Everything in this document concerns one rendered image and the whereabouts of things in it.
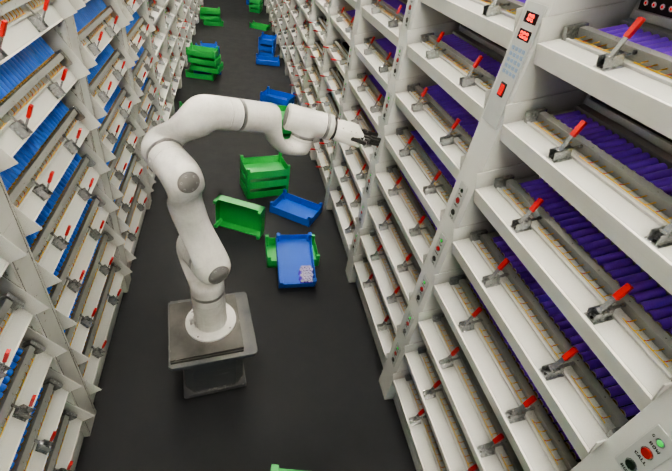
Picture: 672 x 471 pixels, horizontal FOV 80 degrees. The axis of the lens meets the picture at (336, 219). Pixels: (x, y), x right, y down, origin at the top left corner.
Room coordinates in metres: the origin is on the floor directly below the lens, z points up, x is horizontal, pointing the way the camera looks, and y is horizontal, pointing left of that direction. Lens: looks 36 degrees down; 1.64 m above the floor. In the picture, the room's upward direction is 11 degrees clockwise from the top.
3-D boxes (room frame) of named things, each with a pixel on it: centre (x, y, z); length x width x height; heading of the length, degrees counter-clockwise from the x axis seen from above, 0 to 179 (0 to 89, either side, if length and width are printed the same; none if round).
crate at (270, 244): (1.77, 0.22, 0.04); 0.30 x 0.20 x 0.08; 108
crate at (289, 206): (2.21, 0.28, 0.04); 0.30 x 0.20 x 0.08; 74
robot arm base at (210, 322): (0.97, 0.41, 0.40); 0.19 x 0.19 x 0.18
